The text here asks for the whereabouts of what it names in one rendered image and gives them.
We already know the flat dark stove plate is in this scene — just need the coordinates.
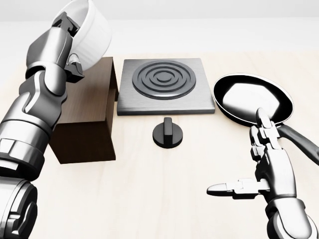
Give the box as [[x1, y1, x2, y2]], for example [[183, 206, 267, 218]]
[[117, 58, 216, 116]]

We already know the white bowl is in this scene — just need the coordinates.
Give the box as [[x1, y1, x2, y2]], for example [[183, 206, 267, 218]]
[[65, 0, 112, 72]]

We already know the round black knob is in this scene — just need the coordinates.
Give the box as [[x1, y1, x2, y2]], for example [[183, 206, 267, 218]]
[[152, 117, 184, 149]]

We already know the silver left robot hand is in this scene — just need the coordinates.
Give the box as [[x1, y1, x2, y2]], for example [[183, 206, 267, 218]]
[[25, 11, 85, 84]]

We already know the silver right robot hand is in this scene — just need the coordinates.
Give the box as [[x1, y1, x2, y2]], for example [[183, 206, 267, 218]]
[[206, 108, 299, 203]]

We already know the black frying pan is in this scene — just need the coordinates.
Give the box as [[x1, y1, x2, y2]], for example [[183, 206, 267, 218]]
[[213, 73, 319, 166]]

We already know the dark wooden cabinet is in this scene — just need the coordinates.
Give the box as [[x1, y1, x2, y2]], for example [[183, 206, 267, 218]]
[[49, 56, 119, 165]]

